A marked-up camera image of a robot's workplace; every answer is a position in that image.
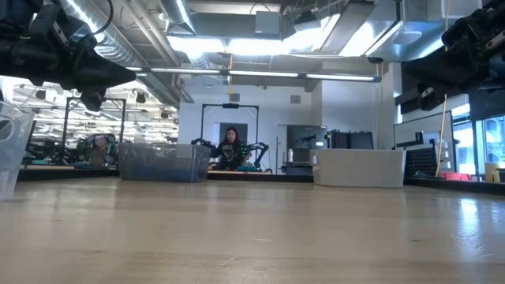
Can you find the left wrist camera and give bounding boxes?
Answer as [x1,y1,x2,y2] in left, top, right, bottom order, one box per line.
[29,2,98,50]

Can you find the clear grey plastic bin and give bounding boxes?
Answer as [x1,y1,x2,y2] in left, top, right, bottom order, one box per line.
[118,142,212,184]

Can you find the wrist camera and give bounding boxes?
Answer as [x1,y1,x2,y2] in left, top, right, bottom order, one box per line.
[440,17,477,50]
[29,2,98,50]

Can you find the grey ceiling box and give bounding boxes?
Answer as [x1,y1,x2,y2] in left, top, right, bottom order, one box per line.
[254,10,282,36]

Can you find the pale yellow cylinder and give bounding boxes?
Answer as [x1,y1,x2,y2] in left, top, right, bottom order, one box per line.
[484,162,500,183]

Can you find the yellow hanging cable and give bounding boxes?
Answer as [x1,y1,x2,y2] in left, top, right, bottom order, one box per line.
[435,0,451,178]

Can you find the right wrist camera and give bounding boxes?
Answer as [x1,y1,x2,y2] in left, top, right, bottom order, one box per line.
[440,17,477,50]

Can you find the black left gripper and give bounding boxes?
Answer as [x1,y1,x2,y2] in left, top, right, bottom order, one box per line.
[37,44,137,113]

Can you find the black table frame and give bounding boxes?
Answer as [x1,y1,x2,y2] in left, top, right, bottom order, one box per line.
[17,167,505,197]

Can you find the black cabinets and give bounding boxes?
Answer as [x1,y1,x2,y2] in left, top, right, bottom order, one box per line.
[326,129,375,151]

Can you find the person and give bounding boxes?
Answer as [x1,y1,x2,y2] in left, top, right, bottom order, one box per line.
[215,125,250,171]
[87,133,118,166]

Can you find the red tray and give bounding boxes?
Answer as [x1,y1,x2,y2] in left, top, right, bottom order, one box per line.
[440,171,469,182]

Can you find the white panel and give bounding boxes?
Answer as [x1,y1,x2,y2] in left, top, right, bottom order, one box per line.
[393,111,455,174]

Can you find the silver ventilation duct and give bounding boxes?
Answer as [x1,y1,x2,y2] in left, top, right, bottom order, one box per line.
[65,0,196,106]

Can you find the black rig frame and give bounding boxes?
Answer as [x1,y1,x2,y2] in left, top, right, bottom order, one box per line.
[200,103,260,171]
[62,96,127,159]

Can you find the black pegboard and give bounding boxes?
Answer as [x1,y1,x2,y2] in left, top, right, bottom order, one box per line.
[404,144,439,179]

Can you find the white plastic bin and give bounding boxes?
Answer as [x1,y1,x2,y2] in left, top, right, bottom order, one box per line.
[310,148,407,189]

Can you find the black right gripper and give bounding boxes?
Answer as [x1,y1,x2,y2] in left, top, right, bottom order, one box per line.
[402,37,505,113]

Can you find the long bar with light strips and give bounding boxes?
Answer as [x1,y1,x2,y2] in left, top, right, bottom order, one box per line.
[125,65,382,83]

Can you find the dark shelf unit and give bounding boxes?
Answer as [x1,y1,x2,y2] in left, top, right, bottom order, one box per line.
[286,125,328,177]

